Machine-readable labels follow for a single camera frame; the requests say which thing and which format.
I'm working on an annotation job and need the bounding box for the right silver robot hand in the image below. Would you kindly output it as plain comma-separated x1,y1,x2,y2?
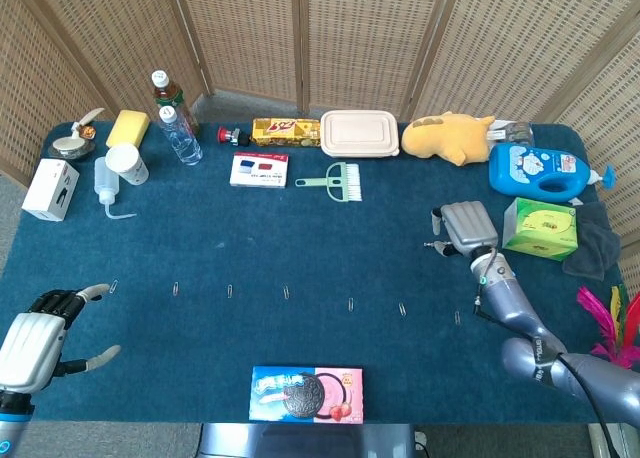
430,200,500,258

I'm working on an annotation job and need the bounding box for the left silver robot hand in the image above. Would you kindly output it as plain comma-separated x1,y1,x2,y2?
0,283,122,394

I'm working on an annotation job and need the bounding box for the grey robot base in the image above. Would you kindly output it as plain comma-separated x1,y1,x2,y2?
197,421,417,458

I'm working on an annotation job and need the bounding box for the green hand brush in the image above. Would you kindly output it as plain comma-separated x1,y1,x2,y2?
294,161,363,203

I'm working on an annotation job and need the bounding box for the green tissue box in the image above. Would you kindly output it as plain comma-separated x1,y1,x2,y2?
501,196,580,263

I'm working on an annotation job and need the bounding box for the blue detergent bottle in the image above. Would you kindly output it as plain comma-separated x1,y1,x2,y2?
488,143,617,203

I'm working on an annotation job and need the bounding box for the yellow plush toy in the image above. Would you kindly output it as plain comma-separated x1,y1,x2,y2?
401,110,497,167

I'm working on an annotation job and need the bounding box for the clear plastic package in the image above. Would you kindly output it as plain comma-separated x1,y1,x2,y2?
487,119,535,147

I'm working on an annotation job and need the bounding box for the dark grey cloth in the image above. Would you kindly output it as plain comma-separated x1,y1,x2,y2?
562,200,622,282

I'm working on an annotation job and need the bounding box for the beige lidded lunch box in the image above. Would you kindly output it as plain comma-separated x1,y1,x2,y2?
319,109,402,158

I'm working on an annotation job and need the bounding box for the white cardboard box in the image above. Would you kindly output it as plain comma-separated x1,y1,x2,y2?
21,158,81,223

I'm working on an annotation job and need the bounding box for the blue carpet table cover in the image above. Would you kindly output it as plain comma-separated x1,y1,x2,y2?
0,121,640,424

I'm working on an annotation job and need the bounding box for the colourful feather shuttlecock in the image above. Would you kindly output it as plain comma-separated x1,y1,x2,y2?
576,283,640,372

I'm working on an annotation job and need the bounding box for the translucent squeeze wash bottle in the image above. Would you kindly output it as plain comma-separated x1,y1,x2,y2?
93,156,138,222

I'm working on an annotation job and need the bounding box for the yellow cracker package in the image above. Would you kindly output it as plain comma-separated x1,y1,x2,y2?
251,117,322,148

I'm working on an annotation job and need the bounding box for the white paper cup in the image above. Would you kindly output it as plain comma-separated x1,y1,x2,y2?
104,143,151,186

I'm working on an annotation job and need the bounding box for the woven rattan folding screen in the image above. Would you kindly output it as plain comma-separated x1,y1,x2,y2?
0,0,640,299

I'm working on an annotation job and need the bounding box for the white red-blue card box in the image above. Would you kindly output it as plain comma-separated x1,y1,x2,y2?
229,151,291,189

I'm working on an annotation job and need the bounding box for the blue pink Oreo box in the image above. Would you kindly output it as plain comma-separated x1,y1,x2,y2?
248,365,365,424

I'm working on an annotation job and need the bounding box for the yellow sponge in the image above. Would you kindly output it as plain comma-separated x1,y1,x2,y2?
105,109,151,150

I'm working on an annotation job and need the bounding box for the white spoon shaped ornament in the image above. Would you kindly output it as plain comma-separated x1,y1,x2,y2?
70,107,107,139

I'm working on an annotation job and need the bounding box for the red emergency stop button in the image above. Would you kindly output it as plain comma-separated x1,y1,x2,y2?
216,126,251,147

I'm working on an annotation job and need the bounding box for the clear water bottle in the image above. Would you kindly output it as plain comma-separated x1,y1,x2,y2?
158,105,204,167

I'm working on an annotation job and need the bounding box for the green label tea bottle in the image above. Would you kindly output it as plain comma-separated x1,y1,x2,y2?
151,69,201,138

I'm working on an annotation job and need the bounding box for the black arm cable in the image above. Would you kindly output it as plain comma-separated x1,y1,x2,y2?
474,247,616,458

